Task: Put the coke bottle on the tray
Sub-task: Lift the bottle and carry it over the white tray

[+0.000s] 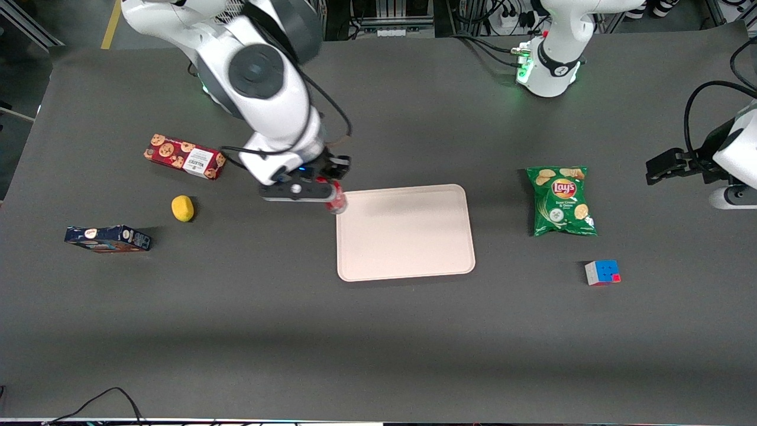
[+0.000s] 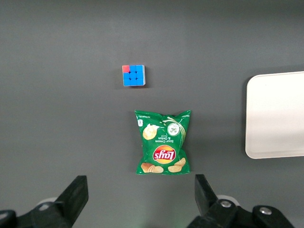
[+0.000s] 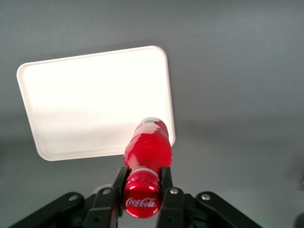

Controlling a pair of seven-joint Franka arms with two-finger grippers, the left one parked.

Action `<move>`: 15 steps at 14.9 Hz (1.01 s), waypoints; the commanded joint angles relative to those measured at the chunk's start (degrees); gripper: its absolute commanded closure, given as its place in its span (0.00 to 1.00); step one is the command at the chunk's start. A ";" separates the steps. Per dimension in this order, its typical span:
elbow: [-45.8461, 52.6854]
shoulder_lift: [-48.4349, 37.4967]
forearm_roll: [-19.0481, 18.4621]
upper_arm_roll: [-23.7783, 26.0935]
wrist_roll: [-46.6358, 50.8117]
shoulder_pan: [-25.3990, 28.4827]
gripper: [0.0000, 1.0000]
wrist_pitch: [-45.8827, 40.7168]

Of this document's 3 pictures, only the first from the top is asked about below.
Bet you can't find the black cable at table edge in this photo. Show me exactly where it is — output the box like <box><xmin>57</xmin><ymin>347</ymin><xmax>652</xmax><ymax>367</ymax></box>
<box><xmin>43</xmin><ymin>387</ymin><xmax>147</xmax><ymax>426</ymax></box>

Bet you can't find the beige plastic tray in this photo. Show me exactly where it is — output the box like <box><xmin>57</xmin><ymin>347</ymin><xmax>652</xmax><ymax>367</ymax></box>
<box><xmin>335</xmin><ymin>184</ymin><xmax>476</xmax><ymax>282</ymax></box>

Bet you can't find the red cookie box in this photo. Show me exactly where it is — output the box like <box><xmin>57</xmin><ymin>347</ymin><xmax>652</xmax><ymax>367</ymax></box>
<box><xmin>143</xmin><ymin>133</ymin><xmax>227</xmax><ymax>180</ymax></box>

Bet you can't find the yellow lemon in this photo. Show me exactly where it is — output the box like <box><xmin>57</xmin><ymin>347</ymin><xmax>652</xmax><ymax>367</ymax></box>
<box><xmin>171</xmin><ymin>195</ymin><xmax>195</xmax><ymax>223</ymax></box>

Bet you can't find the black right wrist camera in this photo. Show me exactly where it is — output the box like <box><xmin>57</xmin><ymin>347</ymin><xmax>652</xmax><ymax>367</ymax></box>
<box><xmin>321</xmin><ymin>154</ymin><xmax>352</xmax><ymax>179</ymax></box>

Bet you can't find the black left base cable bundle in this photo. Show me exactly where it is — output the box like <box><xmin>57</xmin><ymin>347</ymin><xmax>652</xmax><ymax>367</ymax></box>
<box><xmin>452</xmin><ymin>33</ymin><xmax>527</xmax><ymax>69</ymax></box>

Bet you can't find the green Lays chips bag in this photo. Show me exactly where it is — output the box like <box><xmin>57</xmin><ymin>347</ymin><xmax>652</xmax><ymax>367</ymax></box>
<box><xmin>525</xmin><ymin>166</ymin><xmax>598</xmax><ymax>238</ymax></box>

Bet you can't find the white power strip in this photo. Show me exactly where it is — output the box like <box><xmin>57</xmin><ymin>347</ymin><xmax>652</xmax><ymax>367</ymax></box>
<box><xmin>500</xmin><ymin>5</ymin><xmax>536</xmax><ymax>30</ymax></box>

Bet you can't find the black cable over table edge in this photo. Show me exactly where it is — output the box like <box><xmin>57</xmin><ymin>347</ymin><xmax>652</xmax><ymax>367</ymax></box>
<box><xmin>730</xmin><ymin>37</ymin><xmax>757</xmax><ymax>91</ymax></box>

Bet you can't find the dark blue snack box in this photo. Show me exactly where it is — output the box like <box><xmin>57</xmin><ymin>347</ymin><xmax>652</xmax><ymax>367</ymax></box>
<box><xmin>64</xmin><ymin>224</ymin><xmax>153</xmax><ymax>254</ymax></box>

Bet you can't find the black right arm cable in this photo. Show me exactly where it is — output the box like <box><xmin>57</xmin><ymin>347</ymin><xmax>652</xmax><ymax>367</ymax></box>
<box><xmin>220</xmin><ymin>62</ymin><xmax>354</xmax><ymax>172</ymax></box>

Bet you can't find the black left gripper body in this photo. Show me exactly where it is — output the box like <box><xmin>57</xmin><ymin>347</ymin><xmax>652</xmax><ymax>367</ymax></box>
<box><xmin>674</xmin><ymin>153</ymin><xmax>719</xmax><ymax>177</ymax></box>

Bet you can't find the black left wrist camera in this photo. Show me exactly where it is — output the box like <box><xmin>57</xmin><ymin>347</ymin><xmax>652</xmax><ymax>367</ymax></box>
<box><xmin>645</xmin><ymin>148</ymin><xmax>681</xmax><ymax>174</ymax></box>

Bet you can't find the white vented box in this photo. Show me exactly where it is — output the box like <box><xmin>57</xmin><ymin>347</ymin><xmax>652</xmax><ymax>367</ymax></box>
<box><xmin>216</xmin><ymin>0</ymin><xmax>248</xmax><ymax>24</ymax></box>

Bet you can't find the black left arm looped cable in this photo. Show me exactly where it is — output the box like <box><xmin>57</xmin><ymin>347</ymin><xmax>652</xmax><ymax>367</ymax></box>
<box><xmin>684</xmin><ymin>80</ymin><xmax>757</xmax><ymax>169</ymax></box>

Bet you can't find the grey aluminium frame bar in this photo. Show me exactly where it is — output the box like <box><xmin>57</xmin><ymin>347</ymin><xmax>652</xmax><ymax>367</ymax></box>
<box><xmin>0</xmin><ymin>0</ymin><xmax>64</xmax><ymax>53</ymax></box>

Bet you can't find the black equipment rack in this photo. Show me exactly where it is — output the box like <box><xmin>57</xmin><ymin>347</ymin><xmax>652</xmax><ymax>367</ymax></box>
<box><xmin>319</xmin><ymin>0</ymin><xmax>435</xmax><ymax>42</ymax></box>

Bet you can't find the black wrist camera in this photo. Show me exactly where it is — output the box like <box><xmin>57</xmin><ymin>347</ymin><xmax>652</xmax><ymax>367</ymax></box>
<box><xmin>645</xmin><ymin>148</ymin><xmax>681</xmax><ymax>174</ymax></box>
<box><xmin>321</xmin><ymin>154</ymin><xmax>352</xmax><ymax>179</ymax></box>

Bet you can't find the Rubiks cube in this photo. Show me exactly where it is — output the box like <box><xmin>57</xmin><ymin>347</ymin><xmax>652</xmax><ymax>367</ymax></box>
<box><xmin>584</xmin><ymin>260</ymin><xmax>622</xmax><ymax>287</ymax></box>

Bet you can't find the red coke bottle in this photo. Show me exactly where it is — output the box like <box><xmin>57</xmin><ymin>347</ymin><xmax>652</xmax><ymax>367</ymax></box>
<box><xmin>317</xmin><ymin>176</ymin><xmax>348</xmax><ymax>215</ymax></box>

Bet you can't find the yellow floor tape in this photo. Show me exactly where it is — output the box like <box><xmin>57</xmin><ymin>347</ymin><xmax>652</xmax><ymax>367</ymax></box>
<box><xmin>101</xmin><ymin>0</ymin><xmax>122</xmax><ymax>50</ymax></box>

